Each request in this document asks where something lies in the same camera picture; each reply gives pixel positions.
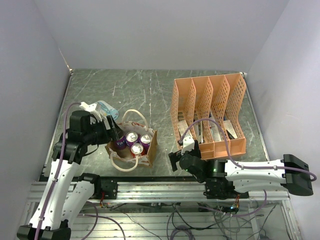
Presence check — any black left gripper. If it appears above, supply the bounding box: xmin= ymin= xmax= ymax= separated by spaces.
xmin=83 ymin=114 xmax=126 ymax=145

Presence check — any brown canvas tote bag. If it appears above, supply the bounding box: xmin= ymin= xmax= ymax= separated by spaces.
xmin=105 ymin=109 xmax=158 ymax=173

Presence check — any silver top soda can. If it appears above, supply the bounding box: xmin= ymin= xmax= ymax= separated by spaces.
xmin=130 ymin=143 xmax=145 ymax=158

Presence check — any purple soda can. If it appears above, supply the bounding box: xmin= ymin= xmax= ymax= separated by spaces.
xmin=139 ymin=133 xmax=152 ymax=153
xmin=125 ymin=131 xmax=140 ymax=148
xmin=114 ymin=135 xmax=127 ymax=150

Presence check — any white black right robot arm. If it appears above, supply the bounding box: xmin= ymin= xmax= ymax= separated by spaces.
xmin=168 ymin=150 xmax=314 ymax=200

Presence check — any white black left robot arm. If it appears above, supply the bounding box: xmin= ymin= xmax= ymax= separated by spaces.
xmin=17 ymin=110 xmax=121 ymax=240

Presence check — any blue white blister pack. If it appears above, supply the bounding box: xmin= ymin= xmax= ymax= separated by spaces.
xmin=97 ymin=100 xmax=119 ymax=120

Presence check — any white staples box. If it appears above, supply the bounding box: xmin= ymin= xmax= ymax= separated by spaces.
xmin=177 ymin=120 xmax=189 ymax=140

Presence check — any metal stapler tool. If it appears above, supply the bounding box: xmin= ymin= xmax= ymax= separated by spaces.
xmin=195 ymin=121 xmax=204 ymax=144

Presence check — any white red box in organizer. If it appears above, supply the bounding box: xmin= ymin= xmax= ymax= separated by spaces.
xmin=209 ymin=121 xmax=223 ymax=142

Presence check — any peach plastic file organizer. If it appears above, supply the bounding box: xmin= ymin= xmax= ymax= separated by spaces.
xmin=170 ymin=73 xmax=246 ymax=160

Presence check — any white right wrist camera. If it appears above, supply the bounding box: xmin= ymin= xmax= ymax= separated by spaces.
xmin=178 ymin=133 xmax=195 ymax=155

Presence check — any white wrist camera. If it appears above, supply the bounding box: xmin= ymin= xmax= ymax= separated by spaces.
xmin=178 ymin=133 xmax=195 ymax=155
xmin=79 ymin=101 xmax=110 ymax=129

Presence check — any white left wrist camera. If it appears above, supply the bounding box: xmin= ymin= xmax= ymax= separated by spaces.
xmin=79 ymin=101 xmax=110 ymax=129

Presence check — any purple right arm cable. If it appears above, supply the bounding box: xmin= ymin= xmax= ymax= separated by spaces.
xmin=178 ymin=117 xmax=318 ymax=181

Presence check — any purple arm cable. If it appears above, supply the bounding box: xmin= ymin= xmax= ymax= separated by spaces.
xmin=33 ymin=101 xmax=82 ymax=240
xmin=178 ymin=117 xmax=318 ymax=181

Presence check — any aluminium frame rail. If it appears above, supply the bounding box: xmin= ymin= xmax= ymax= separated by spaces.
xmin=27 ymin=181 xmax=290 ymax=203

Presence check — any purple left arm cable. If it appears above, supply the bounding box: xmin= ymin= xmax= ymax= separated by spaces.
xmin=33 ymin=101 xmax=82 ymax=240

